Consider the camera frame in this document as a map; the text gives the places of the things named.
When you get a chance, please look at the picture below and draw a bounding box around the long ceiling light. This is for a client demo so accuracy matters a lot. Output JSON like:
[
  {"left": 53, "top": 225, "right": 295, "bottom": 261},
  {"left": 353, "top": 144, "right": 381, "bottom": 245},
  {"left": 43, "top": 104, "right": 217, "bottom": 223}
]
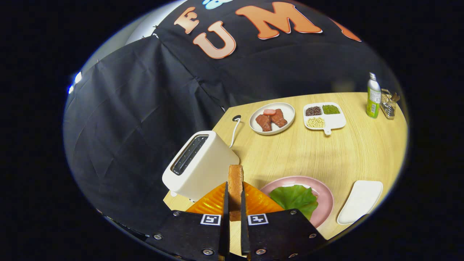
[{"left": 67, "top": 71, "right": 83, "bottom": 94}]

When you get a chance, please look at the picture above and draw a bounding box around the green lettuce leaf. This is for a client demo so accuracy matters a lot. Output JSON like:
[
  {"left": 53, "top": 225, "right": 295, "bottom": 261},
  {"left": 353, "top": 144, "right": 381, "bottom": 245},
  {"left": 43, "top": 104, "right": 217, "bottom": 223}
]
[{"left": 269, "top": 185, "right": 319, "bottom": 220}]

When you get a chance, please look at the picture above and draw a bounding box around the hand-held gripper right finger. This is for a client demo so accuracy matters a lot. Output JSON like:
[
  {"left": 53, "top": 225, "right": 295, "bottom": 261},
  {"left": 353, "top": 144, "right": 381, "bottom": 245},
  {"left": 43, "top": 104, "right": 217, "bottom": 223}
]
[{"left": 240, "top": 181, "right": 328, "bottom": 261}]

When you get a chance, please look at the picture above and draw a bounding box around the green bottle with silver cap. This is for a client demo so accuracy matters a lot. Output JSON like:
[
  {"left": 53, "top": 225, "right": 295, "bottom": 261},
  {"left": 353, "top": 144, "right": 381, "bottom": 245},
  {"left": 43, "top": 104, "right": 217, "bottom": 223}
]
[{"left": 366, "top": 72, "right": 382, "bottom": 119}]

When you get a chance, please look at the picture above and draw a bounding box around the brown meat piece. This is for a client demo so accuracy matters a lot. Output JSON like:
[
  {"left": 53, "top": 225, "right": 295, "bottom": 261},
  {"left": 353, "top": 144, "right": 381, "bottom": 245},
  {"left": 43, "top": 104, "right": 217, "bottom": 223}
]
[
  {"left": 255, "top": 114, "right": 272, "bottom": 132},
  {"left": 270, "top": 109, "right": 288, "bottom": 128}
]

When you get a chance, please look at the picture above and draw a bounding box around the white round plate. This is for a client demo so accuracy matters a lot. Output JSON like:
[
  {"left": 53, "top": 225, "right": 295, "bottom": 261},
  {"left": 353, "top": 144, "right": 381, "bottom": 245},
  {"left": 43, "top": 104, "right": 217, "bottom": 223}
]
[{"left": 249, "top": 102, "right": 295, "bottom": 136}]

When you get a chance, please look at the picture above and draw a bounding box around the white toaster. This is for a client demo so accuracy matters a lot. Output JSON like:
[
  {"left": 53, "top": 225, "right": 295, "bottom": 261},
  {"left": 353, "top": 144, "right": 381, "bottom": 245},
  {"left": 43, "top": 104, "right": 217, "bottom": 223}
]
[{"left": 162, "top": 130, "right": 240, "bottom": 202}]

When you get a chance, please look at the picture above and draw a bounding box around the toasted bread slice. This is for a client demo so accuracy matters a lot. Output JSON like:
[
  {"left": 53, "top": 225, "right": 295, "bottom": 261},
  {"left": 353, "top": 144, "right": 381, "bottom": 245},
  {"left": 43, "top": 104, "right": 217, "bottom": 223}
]
[{"left": 228, "top": 165, "right": 244, "bottom": 222}]

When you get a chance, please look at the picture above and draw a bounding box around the pink round plate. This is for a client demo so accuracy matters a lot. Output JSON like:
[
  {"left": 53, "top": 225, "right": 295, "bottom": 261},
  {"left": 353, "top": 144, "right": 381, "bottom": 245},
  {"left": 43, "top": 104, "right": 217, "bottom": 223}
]
[{"left": 260, "top": 176, "right": 334, "bottom": 228}]

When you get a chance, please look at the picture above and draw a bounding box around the white square plate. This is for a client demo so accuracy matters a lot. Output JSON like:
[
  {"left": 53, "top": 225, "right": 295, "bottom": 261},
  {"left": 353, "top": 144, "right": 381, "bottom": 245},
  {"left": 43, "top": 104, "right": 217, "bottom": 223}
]
[{"left": 336, "top": 180, "right": 384, "bottom": 225}]

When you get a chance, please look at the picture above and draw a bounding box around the white divided dish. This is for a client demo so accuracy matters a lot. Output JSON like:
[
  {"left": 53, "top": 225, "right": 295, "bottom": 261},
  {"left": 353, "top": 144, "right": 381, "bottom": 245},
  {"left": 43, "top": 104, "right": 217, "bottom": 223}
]
[{"left": 303, "top": 102, "right": 347, "bottom": 136}]

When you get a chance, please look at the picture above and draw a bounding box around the black backdrop cloth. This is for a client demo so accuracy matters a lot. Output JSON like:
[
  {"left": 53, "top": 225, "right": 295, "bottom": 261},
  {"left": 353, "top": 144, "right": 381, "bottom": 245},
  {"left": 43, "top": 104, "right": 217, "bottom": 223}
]
[{"left": 63, "top": 0, "right": 399, "bottom": 232}]

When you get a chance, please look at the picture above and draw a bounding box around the metal wire cutlery holder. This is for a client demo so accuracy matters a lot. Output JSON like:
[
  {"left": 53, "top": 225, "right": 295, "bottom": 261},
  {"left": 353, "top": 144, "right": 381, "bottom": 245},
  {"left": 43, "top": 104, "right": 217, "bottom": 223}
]
[{"left": 380, "top": 89, "right": 399, "bottom": 120}]

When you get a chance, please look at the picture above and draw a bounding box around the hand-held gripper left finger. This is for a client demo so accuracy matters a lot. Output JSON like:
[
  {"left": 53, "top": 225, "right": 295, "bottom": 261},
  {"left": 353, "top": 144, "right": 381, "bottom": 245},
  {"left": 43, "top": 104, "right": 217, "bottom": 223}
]
[{"left": 145, "top": 181, "right": 230, "bottom": 261}]

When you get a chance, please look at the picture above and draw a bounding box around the white toaster cable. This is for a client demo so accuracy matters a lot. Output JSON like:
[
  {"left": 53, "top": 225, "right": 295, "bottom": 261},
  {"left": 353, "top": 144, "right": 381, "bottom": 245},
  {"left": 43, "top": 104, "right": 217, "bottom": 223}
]
[{"left": 229, "top": 118, "right": 240, "bottom": 148}]

